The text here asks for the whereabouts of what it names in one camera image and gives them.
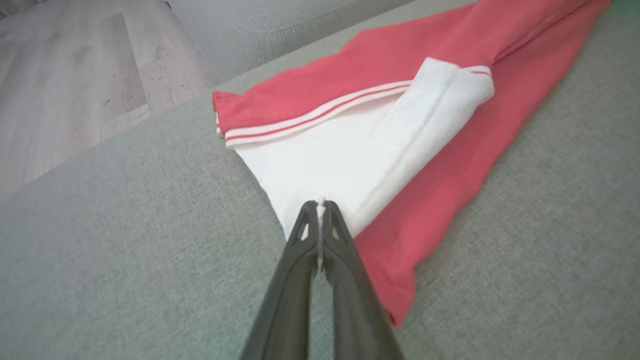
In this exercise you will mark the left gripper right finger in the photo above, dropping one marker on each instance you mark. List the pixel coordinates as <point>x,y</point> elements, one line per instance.
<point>355,310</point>

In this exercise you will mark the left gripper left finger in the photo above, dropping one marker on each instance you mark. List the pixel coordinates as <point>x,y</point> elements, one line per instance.
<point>290,300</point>

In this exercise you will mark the grey fabric sofa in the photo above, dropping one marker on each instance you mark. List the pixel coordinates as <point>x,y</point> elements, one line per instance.
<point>125,250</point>

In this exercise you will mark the red white basketball jersey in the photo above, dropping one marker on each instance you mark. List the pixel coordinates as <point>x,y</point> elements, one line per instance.
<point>350,150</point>

